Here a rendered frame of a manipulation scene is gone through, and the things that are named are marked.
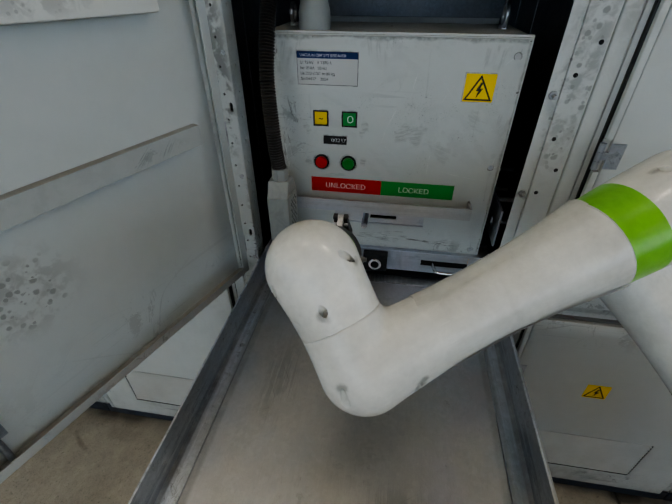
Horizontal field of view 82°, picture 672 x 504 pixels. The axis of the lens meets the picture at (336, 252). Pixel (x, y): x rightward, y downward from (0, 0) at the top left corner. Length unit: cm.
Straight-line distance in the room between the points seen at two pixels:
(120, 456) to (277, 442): 118
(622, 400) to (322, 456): 92
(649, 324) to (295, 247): 54
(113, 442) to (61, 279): 120
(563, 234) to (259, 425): 55
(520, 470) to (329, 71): 77
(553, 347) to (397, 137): 67
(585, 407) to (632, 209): 93
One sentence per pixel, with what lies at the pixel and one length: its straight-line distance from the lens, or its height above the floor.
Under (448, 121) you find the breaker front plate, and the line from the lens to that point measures 84.
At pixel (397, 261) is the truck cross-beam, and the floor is 89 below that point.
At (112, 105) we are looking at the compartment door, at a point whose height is 131.
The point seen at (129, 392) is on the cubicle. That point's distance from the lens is 174.
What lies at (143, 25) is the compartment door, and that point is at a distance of 78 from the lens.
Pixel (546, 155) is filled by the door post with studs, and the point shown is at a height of 120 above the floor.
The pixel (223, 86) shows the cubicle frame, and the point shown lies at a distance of 85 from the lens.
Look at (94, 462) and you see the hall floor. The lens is 187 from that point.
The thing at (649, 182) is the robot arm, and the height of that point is 129.
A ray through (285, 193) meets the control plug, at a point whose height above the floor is 111.
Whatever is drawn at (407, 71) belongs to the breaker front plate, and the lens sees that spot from 81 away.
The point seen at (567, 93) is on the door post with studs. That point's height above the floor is 131.
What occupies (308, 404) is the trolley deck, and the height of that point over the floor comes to 85.
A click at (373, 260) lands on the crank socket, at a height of 91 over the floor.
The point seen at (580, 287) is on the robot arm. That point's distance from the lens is 49.
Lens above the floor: 148
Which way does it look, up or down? 36 degrees down
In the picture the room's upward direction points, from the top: straight up
